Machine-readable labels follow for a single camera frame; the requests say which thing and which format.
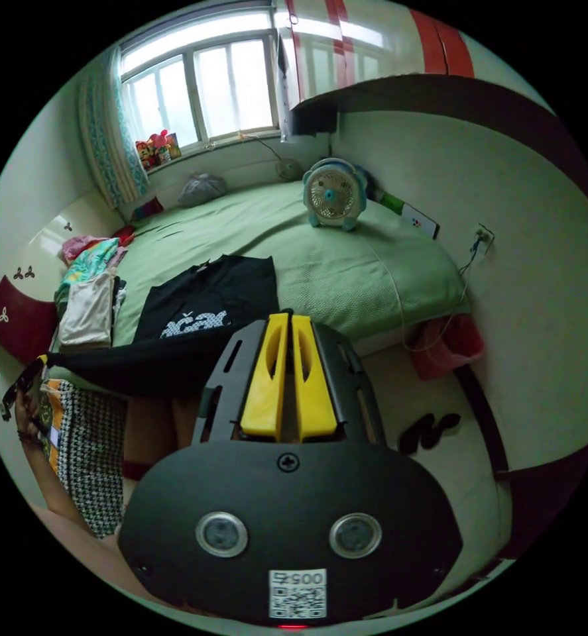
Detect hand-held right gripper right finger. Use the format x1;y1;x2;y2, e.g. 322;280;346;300
291;315;345;443

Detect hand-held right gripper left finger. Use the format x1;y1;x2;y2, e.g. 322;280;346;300
240;313;290;443

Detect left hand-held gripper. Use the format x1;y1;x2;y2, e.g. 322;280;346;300
1;356;47;434

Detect black t-shirt with white print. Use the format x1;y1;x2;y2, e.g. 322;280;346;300
44;254;280;399

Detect person's left forearm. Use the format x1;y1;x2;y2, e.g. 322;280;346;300
24;439;101;539

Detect person's left hand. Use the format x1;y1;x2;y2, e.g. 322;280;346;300
15;388;52;451

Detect cream and red headboard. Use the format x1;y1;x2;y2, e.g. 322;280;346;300
0;197;125;364

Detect person's body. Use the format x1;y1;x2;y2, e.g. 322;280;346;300
38;377;201;541

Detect black slipper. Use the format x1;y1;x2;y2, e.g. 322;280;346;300
398;416;434;456
422;412;461;451

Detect pile of clothes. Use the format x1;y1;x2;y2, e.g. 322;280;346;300
54;235;129;350

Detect bed with green mat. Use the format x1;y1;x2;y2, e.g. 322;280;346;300
50;178;473;398

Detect white and blue table fan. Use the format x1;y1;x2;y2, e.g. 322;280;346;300
302;157;372;233

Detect white dotted carton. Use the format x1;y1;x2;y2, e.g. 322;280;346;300
402;202;441;241

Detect grey bag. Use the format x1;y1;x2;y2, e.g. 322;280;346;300
176;172;228;209

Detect striped colourful cushion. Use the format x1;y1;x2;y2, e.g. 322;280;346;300
131;195;166;223

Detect turquoise patterned curtain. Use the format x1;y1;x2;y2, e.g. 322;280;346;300
76;48;151;207

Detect colourful stuffed toys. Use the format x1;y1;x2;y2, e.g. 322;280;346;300
134;129;183;171

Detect window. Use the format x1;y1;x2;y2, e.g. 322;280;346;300
117;9;294;152

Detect white fan cable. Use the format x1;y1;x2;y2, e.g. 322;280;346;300
367;242;453;354

